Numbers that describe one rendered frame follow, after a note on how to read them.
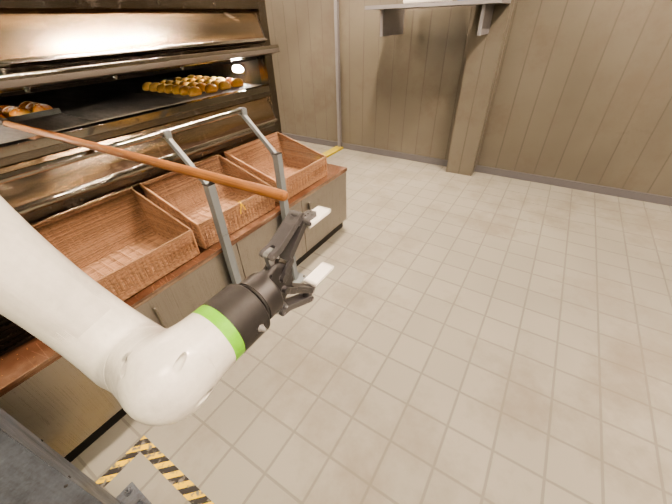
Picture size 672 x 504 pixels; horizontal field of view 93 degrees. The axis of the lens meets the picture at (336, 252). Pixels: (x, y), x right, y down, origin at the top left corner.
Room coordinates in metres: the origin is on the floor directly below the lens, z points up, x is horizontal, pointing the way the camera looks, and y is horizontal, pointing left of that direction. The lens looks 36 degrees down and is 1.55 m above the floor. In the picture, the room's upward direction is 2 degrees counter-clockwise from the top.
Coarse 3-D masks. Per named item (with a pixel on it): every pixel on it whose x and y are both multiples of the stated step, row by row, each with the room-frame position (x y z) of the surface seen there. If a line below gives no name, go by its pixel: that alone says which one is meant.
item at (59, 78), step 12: (276, 48) 2.53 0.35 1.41; (180, 60) 1.92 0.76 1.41; (192, 60) 1.97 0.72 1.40; (204, 60) 2.03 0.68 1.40; (216, 60) 2.10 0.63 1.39; (228, 60) 2.32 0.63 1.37; (84, 72) 1.53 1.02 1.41; (96, 72) 1.57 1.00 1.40; (108, 72) 1.61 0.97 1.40; (120, 72) 1.65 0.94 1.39; (132, 72) 1.73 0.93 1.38; (144, 72) 1.89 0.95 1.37; (0, 84) 1.30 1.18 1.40; (12, 84) 1.33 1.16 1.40; (24, 84) 1.35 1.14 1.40; (36, 84) 1.38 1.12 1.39; (48, 84) 1.47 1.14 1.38; (60, 84) 1.58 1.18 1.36
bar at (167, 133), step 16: (224, 112) 1.82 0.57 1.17; (240, 112) 1.89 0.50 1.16; (176, 128) 1.56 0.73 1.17; (256, 128) 1.87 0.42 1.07; (112, 144) 1.32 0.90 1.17; (128, 144) 1.37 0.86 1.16; (176, 144) 1.50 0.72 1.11; (64, 160) 1.17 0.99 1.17; (80, 160) 1.21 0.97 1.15; (0, 176) 1.02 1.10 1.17; (16, 176) 1.05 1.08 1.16; (208, 192) 1.38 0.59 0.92; (288, 208) 1.80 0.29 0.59; (224, 224) 1.40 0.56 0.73; (224, 240) 1.38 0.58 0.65; (224, 256) 1.39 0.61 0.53
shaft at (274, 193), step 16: (16, 128) 1.57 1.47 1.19; (32, 128) 1.49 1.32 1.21; (80, 144) 1.26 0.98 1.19; (96, 144) 1.22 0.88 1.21; (144, 160) 1.05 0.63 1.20; (160, 160) 1.02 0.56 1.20; (192, 176) 0.93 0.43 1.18; (208, 176) 0.89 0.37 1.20; (224, 176) 0.87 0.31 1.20; (256, 192) 0.79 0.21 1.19; (272, 192) 0.76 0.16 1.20
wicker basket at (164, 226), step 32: (128, 192) 1.60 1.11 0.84; (64, 224) 1.32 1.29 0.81; (96, 224) 1.41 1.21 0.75; (128, 224) 1.50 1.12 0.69; (160, 224) 1.52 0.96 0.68; (96, 256) 1.32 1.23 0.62; (128, 256) 1.35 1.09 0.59; (160, 256) 1.20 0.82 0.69; (192, 256) 1.32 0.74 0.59; (128, 288) 1.06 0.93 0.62
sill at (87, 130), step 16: (224, 96) 2.28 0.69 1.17; (240, 96) 2.40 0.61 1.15; (144, 112) 1.86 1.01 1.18; (160, 112) 1.90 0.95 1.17; (176, 112) 1.98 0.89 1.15; (80, 128) 1.57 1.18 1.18; (96, 128) 1.62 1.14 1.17; (112, 128) 1.68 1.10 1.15; (0, 144) 1.36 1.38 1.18; (16, 144) 1.36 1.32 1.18; (32, 144) 1.40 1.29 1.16; (48, 144) 1.45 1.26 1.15
